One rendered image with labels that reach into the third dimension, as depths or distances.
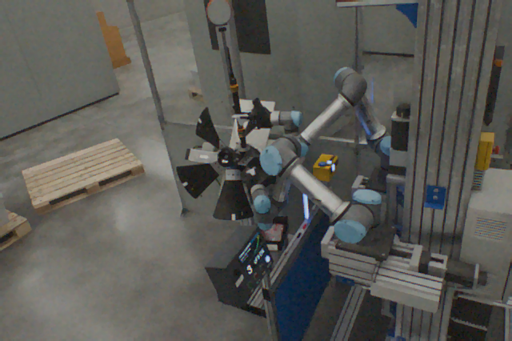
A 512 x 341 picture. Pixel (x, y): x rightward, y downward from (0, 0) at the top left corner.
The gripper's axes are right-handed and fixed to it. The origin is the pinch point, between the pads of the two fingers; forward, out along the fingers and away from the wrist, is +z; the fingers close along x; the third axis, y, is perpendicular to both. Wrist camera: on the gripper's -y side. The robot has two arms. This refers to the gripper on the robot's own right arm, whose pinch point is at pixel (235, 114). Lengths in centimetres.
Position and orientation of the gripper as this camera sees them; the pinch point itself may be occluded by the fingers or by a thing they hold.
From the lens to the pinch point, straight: 215.4
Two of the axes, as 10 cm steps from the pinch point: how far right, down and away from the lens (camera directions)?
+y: 1.2, 8.6, 5.0
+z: -9.4, -0.6, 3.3
